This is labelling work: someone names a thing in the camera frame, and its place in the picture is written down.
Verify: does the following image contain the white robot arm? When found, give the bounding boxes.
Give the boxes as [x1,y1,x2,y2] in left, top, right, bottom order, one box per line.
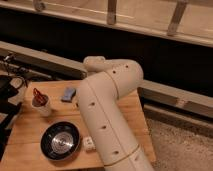
[77,56,154,171]

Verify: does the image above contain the red object in cup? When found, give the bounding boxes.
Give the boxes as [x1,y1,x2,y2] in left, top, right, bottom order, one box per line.
[33,88,47,105]

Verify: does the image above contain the white cup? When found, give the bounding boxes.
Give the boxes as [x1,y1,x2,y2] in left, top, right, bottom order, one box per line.
[31,95,52,117]

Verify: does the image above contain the black metal bowl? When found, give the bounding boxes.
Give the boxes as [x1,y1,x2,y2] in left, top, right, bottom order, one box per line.
[40,121,80,161]

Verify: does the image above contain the black equipment at left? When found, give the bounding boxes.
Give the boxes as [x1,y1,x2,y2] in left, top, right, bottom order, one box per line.
[0,75,21,160]

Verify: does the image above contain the black cables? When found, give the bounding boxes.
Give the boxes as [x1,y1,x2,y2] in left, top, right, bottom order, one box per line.
[0,53,38,88]

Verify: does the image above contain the wooden rail with brackets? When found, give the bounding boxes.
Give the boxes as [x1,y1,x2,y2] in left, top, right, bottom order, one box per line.
[0,0,213,48]

